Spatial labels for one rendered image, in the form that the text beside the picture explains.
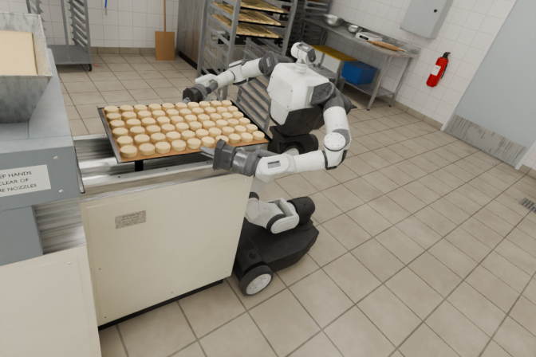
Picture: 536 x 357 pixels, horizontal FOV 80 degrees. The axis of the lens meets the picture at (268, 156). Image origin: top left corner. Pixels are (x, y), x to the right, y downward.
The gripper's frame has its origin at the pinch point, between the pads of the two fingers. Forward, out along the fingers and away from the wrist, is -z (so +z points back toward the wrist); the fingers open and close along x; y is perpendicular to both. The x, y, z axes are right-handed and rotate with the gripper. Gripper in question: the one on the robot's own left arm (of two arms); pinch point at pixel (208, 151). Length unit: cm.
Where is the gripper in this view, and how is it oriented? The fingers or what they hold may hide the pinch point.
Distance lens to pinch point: 120.0
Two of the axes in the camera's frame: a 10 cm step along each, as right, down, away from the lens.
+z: 9.5, 2.9, -0.9
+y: -2.2, 4.7, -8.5
